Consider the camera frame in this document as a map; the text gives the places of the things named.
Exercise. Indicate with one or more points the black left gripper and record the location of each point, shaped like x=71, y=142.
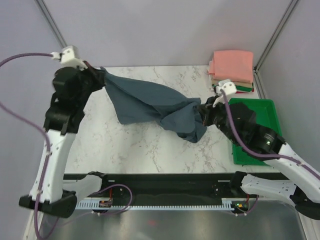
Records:
x=97, y=75

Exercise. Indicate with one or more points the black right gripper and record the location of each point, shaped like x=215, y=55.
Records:
x=207, y=109

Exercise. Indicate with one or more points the blue-grey t-shirt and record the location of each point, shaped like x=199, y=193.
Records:
x=137, y=101

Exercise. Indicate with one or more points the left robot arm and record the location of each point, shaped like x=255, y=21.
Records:
x=50, y=194

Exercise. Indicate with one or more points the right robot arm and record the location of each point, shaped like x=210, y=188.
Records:
x=238, y=123

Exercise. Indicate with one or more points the folded beige t-shirt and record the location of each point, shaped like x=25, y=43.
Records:
x=238, y=84

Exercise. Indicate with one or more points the folded green t-shirt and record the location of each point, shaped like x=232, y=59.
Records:
x=243, y=88

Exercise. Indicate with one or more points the folded red t-shirt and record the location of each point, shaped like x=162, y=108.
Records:
x=244, y=92

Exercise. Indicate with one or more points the green plastic tray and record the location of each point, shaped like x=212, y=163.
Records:
x=266, y=115

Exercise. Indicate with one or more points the folded salmon pink t-shirt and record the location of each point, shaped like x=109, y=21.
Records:
x=236, y=65

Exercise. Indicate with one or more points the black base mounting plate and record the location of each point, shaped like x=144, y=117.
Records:
x=175, y=186

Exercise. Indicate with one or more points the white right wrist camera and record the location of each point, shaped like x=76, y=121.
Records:
x=224, y=90

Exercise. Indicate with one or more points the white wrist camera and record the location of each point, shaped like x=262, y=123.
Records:
x=224, y=90
x=69, y=57

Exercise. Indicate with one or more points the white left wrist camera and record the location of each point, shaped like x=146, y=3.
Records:
x=69, y=57

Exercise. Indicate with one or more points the white slotted cable duct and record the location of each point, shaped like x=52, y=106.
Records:
x=155, y=204

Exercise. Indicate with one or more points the left aluminium frame post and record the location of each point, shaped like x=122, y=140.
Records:
x=51, y=23

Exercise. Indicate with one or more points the aluminium frame post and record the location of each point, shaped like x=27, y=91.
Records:
x=51, y=23
x=276, y=34

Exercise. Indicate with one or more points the right aluminium frame post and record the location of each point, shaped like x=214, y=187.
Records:
x=276, y=34

